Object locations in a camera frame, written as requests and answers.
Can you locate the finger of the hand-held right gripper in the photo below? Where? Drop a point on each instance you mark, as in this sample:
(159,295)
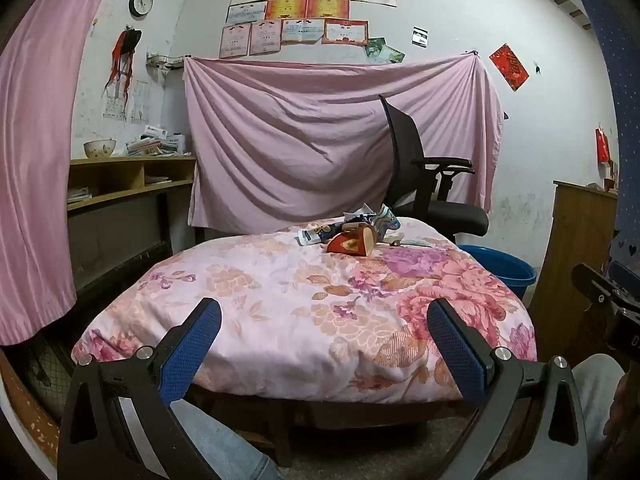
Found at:
(627,282)
(595,285)

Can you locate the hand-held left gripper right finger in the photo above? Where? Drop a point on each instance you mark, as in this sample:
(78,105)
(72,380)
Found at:
(457,350)

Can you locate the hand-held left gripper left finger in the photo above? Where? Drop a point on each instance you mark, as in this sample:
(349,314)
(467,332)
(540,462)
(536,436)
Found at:
(192,355)

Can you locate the blue plastic bucket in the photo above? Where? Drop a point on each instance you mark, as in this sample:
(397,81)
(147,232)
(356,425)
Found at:
(505,265)

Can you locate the white green packet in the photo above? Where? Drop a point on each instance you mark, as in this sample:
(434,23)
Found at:
(417,243)

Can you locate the red carton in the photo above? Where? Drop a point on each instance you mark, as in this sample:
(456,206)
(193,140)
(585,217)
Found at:
(345,245)

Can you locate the blue white wrapper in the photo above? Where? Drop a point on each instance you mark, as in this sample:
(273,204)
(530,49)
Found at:
(372,220)

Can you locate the person's right hand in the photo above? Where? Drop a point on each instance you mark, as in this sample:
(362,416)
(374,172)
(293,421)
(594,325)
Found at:
(625,410)

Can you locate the wooden cabinet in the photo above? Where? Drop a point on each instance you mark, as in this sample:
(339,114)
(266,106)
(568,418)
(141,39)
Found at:
(570,260)

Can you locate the person's right leg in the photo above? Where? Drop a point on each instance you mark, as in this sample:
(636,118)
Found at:
(595,400)

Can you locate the person's leg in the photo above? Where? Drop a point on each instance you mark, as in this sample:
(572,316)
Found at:
(225,445)
(595,400)

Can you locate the person's left leg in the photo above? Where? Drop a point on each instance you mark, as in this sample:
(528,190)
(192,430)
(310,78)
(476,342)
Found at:
(225,445)

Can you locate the small red box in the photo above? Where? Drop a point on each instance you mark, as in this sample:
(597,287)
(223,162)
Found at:
(609,183)

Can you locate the floral blanket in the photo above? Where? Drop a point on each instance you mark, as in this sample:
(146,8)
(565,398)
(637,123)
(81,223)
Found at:
(300,300)

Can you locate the black office chair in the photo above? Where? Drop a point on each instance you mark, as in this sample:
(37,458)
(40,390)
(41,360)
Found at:
(450,215)

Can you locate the red hanging decoration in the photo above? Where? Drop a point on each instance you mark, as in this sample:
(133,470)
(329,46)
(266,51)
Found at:
(602,142)

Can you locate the wooden shelf desk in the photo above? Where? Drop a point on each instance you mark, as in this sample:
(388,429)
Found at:
(120,220)

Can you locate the stack of papers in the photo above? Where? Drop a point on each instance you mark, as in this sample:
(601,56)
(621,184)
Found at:
(80,196)
(157,179)

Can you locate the blue dotted curtain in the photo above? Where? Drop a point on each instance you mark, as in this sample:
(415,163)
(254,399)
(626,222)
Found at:
(620,85)

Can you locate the stack of books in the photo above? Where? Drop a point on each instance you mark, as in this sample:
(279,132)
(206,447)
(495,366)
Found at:
(155,144)

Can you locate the ceramic bowl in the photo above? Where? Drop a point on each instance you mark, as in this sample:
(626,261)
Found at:
(100,149)

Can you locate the red diamond paper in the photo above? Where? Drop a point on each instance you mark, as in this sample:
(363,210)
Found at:
(509,66)

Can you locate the pink curtain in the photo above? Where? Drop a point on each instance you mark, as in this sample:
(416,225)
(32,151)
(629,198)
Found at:
(40,160)

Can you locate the pink hanging sheet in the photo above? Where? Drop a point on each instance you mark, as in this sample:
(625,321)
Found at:
(310,135)

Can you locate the green landscape photo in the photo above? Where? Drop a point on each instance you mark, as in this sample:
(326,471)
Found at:
(394,55)
(372,48)

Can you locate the black and white photo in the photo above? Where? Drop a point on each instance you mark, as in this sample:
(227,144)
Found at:
(420,37)

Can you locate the red tassel ornament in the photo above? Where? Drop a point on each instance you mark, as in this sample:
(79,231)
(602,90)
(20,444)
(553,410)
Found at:
(125,50)

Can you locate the group of wall certificates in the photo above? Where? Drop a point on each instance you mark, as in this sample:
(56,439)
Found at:
(300,20)

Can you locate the round wall clock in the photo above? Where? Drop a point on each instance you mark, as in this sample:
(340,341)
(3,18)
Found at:
(141,2)

